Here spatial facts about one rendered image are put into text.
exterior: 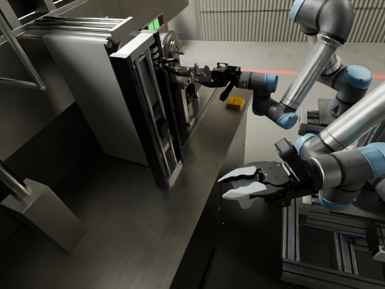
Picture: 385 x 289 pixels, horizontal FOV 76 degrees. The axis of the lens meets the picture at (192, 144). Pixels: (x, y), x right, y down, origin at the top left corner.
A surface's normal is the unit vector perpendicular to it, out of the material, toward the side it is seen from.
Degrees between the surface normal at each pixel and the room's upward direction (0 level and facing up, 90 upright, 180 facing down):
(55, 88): 90
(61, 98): 90
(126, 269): 0
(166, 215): 0
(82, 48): 90
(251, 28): 90
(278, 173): 8
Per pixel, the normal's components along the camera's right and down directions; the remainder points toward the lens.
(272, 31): -0.27, 0.71
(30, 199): -0.11, -0.70
